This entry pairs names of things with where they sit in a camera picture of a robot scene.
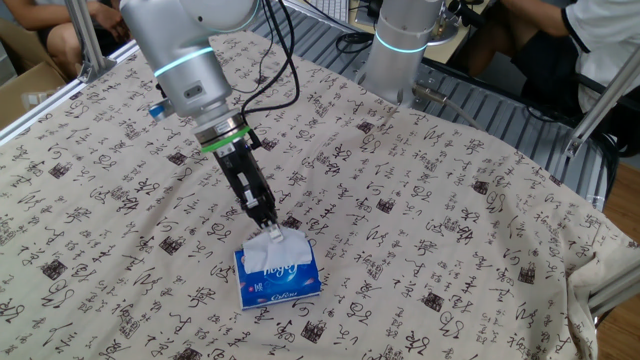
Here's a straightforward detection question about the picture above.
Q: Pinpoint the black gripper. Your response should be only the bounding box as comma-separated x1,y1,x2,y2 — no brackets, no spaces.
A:
212,137,285,245

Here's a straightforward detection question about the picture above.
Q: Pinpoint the white paper napkin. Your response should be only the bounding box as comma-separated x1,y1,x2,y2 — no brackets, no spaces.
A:
241,227,314,275

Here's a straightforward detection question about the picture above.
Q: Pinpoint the blue tissue pack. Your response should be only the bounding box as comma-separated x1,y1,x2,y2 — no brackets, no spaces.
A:
233,239,323,311

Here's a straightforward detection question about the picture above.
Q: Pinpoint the calligraphy print tablecloth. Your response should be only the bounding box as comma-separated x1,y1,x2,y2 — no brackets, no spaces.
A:
0,29,640,360

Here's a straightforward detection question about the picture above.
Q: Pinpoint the blue white connector plug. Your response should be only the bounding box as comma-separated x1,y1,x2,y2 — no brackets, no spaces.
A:
148,98,175,121

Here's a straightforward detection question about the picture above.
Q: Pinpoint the white keyboard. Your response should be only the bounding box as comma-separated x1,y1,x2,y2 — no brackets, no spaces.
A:
303,0,351,24

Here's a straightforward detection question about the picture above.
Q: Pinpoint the silver round stand base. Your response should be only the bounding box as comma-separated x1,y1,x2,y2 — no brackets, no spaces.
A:
424,0,461,49

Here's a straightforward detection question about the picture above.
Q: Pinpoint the brown cardboard box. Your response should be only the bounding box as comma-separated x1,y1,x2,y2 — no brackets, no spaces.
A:
0,18,69,132

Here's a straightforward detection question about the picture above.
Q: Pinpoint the bare-armed seated person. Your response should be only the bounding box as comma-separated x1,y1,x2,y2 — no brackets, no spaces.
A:
0,0,132,79

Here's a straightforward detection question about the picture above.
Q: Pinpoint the person in black-trimmed white shirt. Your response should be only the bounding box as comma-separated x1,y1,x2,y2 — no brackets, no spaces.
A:
467,0,640,119

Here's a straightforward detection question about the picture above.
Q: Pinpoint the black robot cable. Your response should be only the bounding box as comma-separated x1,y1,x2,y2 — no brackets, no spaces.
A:
232,0,301,117

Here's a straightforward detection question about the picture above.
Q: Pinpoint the grey cable with metal connector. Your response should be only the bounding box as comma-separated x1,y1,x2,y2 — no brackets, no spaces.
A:
412,82,489,132

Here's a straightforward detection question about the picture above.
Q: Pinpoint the aluminium table edge rail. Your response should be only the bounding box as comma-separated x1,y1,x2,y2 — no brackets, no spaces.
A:
0,39,141,147

